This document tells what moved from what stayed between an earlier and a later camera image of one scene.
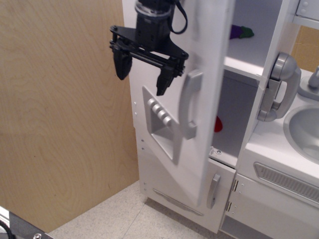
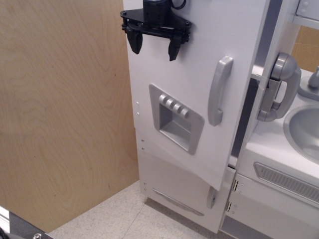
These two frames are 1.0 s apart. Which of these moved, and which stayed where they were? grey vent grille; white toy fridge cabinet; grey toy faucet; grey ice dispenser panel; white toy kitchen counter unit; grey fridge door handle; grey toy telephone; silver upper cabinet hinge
Moved: grey fridge door handle; grey ice dispenser panel
Stayed: silver upper cabinet hinge; white toy kitchen counter unit; grey toy telephone; grey vent grille; grey toy faucet; white toy fridge cabinet
